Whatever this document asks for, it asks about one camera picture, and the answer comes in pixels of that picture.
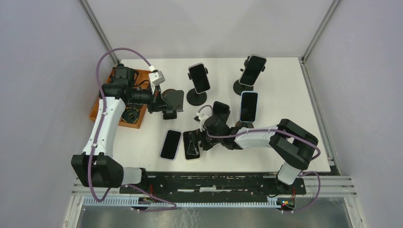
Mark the wood-base stand right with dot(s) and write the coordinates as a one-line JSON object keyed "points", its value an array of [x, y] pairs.
{"points": [[240, 124]]}

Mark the light blue case phone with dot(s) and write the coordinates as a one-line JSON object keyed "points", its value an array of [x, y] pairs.
{"points": [[248, 106]]}

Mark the black right phone stand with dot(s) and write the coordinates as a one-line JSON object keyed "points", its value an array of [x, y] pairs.
{"points": [[238, 88]]}

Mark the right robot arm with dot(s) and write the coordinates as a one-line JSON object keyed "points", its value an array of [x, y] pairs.
{"points": [[295, 145]]}

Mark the black folding phone stand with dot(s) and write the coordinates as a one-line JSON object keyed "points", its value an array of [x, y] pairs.
{"points": [[169, 114]]}

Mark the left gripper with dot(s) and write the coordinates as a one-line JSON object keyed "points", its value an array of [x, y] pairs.
{"points": [[158, 104]]}

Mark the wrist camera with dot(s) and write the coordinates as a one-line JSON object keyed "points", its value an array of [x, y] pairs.
{"points": [[156, 78], [201, 118]]}

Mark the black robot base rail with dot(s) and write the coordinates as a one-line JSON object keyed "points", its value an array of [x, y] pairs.
{"points": [[217, 187]]}

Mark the phone on rear stand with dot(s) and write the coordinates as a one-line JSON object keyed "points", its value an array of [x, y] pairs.
{"points": [[198, 75]]}

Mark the wood-base phone stand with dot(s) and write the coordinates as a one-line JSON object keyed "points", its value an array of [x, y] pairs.
{"points": [[174, 98]]}

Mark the lilac case smartphone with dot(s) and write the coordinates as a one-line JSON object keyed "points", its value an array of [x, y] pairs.
{"points": [[170, 145]]}

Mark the wooden compartment tray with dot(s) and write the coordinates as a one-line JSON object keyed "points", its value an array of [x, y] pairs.
{"points": [[115, 109]]}

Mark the phone on right stand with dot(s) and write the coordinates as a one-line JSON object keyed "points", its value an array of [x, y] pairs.
{"points": [[253, 66]]}

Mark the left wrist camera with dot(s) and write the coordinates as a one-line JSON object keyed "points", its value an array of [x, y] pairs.
{"points": [[156, 78]]}

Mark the cream case smartphone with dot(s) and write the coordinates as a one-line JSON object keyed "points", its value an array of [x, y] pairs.
{"points": [[191, 148]]}

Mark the black round-base phone stand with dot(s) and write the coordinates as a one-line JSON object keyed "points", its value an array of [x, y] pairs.
{"points": [[195, 99]]}

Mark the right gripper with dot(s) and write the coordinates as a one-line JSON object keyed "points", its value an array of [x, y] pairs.
{"points": [[205, 147]]}

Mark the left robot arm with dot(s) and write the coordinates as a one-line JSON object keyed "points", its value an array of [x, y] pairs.
{"points": [[95, 166]]}

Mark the white cable duct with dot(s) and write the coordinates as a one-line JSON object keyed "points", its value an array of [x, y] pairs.
{"points": [[128, 201]]}

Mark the phone on stand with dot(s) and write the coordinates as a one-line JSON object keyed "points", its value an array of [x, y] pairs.
{"points": [[253, 66], [198, 75]]}

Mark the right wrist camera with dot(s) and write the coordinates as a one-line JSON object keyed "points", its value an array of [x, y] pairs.
{"points": [[201, 118]]}

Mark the black small phone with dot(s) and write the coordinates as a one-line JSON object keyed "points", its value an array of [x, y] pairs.
{"points": [[221, 110]]}

